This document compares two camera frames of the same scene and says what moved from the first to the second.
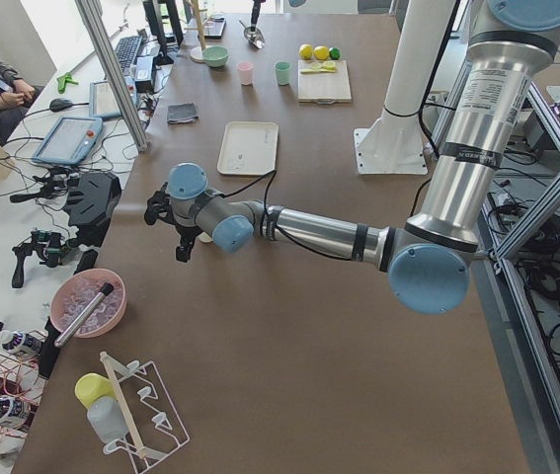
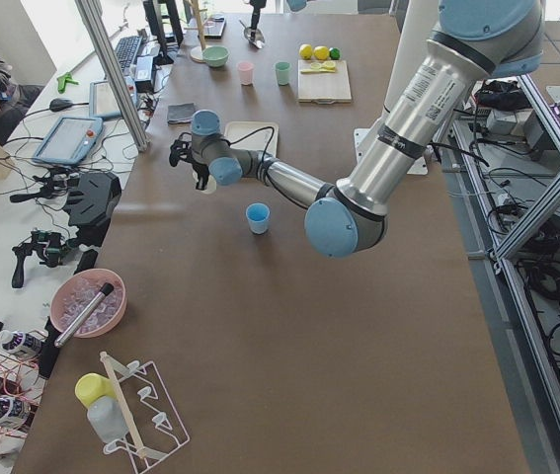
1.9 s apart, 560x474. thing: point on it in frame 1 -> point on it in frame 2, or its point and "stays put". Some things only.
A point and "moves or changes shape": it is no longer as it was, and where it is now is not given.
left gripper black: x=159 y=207 -> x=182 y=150
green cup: x=282 y=69 stays put
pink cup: x=246 y=72 stays put
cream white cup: x=204 y=237 moves or changes shape
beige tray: x=249 y=148 stays put
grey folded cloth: x=181 y=113 stays put
